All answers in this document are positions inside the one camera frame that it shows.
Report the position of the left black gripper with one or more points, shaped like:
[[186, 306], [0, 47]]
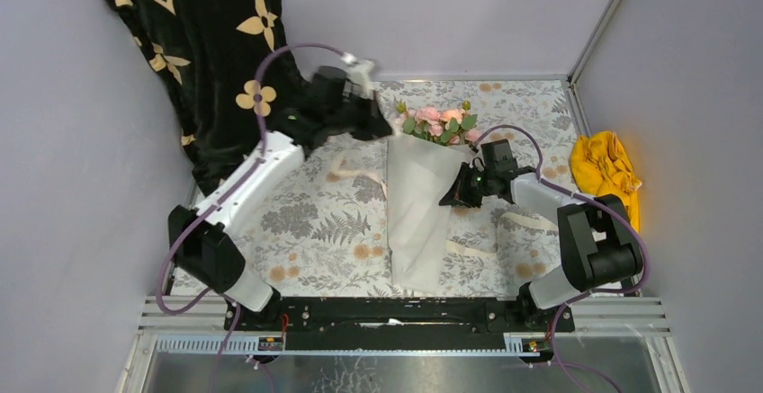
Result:
[[373, 126]]

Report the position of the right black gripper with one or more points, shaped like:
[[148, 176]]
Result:
[[458, 193]]

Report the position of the cream printed ribbon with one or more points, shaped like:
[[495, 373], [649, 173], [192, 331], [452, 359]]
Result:
[[483, 242]]

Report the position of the pink fake flower bouquet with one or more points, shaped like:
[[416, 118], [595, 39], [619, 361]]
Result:
[[452, 127]]

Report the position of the white translucent wrapping paper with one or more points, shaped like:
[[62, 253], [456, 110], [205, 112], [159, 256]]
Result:
[[419, 174]]

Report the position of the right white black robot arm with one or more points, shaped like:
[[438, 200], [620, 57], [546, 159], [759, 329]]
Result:
[[598, 245]]

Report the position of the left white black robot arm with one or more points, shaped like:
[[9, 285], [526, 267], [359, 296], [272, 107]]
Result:
[[201, 237]]

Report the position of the black blanket with cream flowers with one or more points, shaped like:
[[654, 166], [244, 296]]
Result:
[[206, 52]]

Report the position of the yellow cloth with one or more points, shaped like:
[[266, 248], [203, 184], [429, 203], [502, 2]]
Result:
[[601, 166]]

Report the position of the floral patterned table mat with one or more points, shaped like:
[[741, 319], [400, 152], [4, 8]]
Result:
[[319, 236]]

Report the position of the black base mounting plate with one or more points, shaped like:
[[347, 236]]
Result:
[[457, 325]]

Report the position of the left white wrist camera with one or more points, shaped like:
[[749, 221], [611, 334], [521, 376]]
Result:
[[359, 74]]

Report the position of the aluminium frame rail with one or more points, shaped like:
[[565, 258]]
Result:
[[200, 329]]

